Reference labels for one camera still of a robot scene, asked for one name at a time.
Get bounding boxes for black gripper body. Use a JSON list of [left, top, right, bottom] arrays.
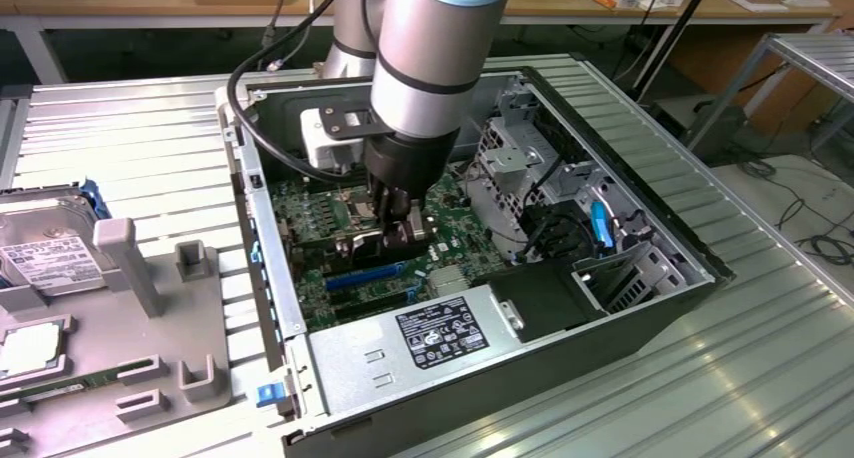
[[363, 126, 462, 200]]

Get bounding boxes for Nvidia graphics card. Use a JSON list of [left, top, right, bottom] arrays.
[[291, 227, 402, 269]]

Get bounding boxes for green motherboard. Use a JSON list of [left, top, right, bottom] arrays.
[[266, 157, 510, 329]]

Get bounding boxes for blue expansion slot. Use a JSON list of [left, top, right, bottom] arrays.
[[322, 261, 410, 293]]

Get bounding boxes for silver chipset heatsink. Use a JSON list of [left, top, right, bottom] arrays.
[[426, 266, 470, 297]]

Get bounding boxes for black long expansion slot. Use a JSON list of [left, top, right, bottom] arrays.
[[330, 283, 410, 309], [334, 297, 419, 325]]

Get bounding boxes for silver perforated drive cage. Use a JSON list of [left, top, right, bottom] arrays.
[[463, 115, 602, 264]]

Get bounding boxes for blue card retainer row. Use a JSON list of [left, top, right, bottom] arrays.
[[244, 212, 282, 342]]

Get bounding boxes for grey power supply unit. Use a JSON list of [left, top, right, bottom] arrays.
[[303, 282, 530, 415]]

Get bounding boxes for silver disk bay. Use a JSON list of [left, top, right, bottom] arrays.
[[570, 240, 714, 317]]

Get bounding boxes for black open PC case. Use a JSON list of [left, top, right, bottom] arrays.
[[212, 65, 737, 458]]

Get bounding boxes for blue case latch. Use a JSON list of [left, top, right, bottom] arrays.
[[255, 381, 287, 409]]

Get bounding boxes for wooden desk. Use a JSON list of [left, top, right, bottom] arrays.
[[0, 0, 843, 84]]

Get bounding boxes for blue disk carrier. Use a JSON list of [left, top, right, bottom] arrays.
[[75, 176, 113, 227]]

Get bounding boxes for black equipment box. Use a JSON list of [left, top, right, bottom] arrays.
[[650, 95, 749, 147]]

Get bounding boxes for black slanted pole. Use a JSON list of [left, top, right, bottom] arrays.
[[630, 0, 719, 102]]

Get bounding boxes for grey parts rack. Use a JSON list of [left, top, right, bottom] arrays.
[[0, 216, 236, 458]]

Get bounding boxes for brown wooden cabinet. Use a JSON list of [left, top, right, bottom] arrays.
[[666, 25, 835, 134]]

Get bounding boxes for silver hard disk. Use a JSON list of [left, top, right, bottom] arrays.
[[0, 190, 92, 299]]

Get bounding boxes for green loose RAM stick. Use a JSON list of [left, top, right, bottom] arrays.
[[0, 367, 128, 405]]

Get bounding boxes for silver CPU chip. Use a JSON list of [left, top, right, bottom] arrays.
[[0, 320, 72, 379]]

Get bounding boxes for white paper stack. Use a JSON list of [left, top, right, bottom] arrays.
[[717, 0, 793, 14]]

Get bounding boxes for metal slatted side table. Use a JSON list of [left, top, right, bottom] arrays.
[[686, 31, 854, 154]]

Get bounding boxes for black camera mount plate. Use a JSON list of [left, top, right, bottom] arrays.
[[315, 104, 392, 142]]

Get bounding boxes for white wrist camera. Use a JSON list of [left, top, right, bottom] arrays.
[[298, 106, 370, 172]]

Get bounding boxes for black wire bundle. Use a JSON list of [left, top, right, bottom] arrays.
[[516, 175, 599, 267]]

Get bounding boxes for hanging cable with metal plug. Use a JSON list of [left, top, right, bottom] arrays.
[[263, 0, 352, 75]]

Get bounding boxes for blue flat wire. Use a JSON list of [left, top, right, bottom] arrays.
[[588, 199, 616, 252]]

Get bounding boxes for thick black camera cable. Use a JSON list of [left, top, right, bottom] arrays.
[[226, 0, 375, 185]]

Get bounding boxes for black floor cables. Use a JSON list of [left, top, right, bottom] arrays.
[[733, 155, 854, 269]]

